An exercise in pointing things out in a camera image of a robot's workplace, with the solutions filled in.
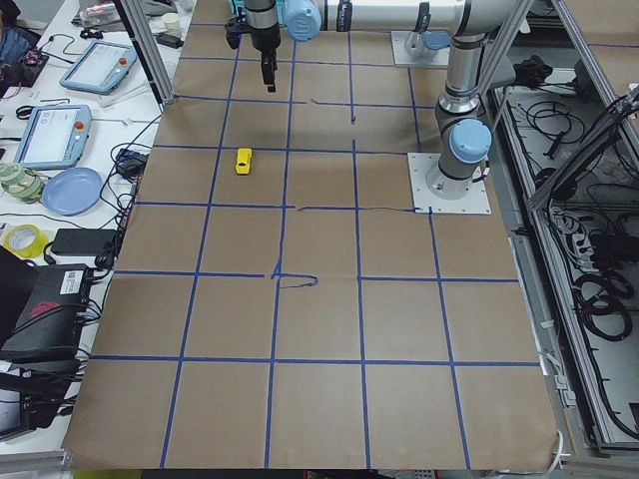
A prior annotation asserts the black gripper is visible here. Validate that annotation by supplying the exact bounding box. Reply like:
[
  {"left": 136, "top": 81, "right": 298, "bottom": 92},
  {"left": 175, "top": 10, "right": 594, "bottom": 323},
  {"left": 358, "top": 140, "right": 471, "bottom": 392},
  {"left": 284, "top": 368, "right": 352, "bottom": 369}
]
[{"left": 244, "top": 0, "right": 281, "bottom": 93}]

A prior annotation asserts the yellow toy beetle car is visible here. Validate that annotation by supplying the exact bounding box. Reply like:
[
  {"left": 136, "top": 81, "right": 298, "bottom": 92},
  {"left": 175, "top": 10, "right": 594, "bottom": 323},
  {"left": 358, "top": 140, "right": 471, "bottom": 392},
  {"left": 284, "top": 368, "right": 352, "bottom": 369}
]
[{"left": 235, "top": 148, "right": 253, "bottom": 176}]

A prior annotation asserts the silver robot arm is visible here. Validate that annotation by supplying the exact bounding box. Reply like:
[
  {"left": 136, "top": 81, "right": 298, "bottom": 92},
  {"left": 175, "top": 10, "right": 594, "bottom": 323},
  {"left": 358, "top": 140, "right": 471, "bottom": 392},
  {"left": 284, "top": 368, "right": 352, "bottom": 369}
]
[
  {"left": 225, "top": 1, "right": 526, "bottom": 111},
  {"left": 426, "top": 33, "right": 492, "bottom": 201}
]

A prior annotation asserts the paper cup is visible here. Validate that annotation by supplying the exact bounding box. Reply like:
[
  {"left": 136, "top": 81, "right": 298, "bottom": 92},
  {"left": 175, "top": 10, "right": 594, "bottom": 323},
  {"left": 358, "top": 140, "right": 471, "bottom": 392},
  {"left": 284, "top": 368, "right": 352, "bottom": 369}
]
[{"left": 161, "top": 12, "right": 182, "bottom": 36}]

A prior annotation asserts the upper teach pendant tablet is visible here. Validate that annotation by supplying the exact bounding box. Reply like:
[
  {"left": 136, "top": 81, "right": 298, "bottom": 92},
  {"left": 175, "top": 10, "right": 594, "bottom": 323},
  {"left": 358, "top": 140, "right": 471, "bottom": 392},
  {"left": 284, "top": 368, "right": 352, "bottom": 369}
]
[{"left": 59, "top": 40, "right": 138, "bottom": 95}]

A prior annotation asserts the teach pendant tablet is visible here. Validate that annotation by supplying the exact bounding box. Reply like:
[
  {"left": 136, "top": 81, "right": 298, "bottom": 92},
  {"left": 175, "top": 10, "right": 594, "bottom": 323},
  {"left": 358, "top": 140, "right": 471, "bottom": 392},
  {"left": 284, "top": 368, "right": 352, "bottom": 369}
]
[
  {"left": 59, "top": 40, "right": 138, "bottom": 95},
  {"left": 14, "top": 105, "right": 92, "bottom": 171}
]

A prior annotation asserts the lower teach pendant tablet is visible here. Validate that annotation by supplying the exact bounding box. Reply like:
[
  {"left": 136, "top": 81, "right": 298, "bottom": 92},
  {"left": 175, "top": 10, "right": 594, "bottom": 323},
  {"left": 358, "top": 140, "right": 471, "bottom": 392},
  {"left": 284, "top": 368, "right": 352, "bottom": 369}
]
[{"left": 14, "top": 105, "right": 92, "bottom": 171}]

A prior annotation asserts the blue plate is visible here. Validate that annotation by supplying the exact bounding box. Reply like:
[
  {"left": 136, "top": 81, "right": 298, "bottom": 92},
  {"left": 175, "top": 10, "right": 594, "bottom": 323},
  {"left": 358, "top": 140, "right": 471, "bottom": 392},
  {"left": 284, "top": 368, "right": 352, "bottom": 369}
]
[{"left": 41, "top": 168, "right": 103, "bottom": 216}]

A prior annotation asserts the black power adapter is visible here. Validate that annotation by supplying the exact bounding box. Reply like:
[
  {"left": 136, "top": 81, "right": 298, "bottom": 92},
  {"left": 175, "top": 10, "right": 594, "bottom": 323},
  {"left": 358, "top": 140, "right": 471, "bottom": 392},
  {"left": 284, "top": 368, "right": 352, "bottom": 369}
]
[{"left": 50, "top": 229, "right": 116, "bottom": 256}]

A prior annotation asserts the green tape rolls stack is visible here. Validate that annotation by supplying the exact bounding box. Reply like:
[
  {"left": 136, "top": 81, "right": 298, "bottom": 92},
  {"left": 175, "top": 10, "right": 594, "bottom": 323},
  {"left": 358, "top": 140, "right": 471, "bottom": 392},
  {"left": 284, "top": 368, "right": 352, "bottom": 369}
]
[{"left": 1, "top": 163, "right": 46, "bottom": 204}]

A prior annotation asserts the yellow tape roll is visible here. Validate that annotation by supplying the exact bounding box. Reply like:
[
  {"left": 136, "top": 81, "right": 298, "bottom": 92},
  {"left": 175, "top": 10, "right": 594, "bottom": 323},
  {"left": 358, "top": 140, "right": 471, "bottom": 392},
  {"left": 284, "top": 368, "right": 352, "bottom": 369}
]
[{"left": 3, "top": 225, "right": 49, "bottom": 258}]

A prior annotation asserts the black computer box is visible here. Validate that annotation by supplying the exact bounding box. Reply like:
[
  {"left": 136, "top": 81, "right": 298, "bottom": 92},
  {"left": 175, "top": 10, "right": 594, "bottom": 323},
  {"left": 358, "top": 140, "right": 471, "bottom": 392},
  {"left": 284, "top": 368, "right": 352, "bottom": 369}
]
[{"left": 1, "top": 248, "right": 91, "bottom": 364}]

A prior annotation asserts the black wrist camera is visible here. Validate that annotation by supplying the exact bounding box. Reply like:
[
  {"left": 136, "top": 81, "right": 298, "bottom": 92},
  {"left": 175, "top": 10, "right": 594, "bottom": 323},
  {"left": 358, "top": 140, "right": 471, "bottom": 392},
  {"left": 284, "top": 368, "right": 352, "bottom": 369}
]
[{"left": 225, "top": 16, "right": 250, "bottom": 50}]

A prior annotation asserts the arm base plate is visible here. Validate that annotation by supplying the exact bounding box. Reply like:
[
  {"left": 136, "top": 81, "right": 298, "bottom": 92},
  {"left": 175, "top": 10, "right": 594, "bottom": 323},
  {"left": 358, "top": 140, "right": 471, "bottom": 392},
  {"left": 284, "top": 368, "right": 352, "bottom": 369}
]
[
  {"left": 407, "top": 153, "right": 491, "bottom": 215},
  {"left": 391, "top": 31, "right": 451, "bottom": 70}
]

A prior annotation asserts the aluminium frame post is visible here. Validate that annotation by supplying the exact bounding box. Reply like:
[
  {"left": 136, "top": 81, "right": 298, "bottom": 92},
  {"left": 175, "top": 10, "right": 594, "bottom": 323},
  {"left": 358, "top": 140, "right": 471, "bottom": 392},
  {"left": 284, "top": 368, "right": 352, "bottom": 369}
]
[{"left": 114, "top": 0, "right": 175, "bottom": 106}]

